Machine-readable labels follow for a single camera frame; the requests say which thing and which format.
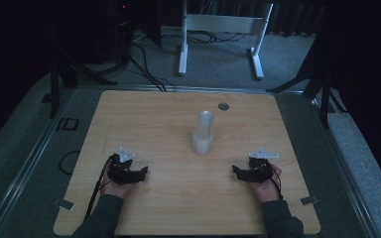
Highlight person's left hand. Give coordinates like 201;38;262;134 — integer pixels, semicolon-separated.
98;157;137;200

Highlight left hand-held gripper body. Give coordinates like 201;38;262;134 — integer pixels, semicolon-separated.
107;147;137;186

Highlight black tripod stand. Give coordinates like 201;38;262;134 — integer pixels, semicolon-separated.
48;49;118;119
266;33;348;130

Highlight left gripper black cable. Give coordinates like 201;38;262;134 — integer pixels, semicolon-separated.
83;154;114;222

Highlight black floor cable loop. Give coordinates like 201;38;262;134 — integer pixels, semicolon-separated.
58;150;81;177

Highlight black cables under desk frame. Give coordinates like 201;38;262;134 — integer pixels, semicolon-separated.
160;29;249;45

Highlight black floor cable bundle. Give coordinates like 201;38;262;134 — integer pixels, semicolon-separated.
127;41;177;92

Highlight dark pleated curtain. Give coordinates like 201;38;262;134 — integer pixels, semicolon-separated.
267;3;328;38

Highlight white desk frame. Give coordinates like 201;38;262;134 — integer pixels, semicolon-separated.
177;0;275;81

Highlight grey tape strip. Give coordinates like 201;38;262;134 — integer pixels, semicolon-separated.
53;197;76;211
300;195;321;206

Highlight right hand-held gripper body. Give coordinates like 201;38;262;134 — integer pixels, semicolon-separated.
247;148;280;183

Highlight dark equipment rack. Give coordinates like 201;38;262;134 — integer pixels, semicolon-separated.
78;0;137;65

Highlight stack of clear plastic cups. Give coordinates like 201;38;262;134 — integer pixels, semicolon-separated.
191;110;215;156

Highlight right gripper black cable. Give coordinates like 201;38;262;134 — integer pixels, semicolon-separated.
267;164;285;201

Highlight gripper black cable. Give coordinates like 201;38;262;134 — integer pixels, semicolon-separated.
83;154;114;222
267;164;285;201

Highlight person's right hand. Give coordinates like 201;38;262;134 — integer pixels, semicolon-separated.
245;163;284;203

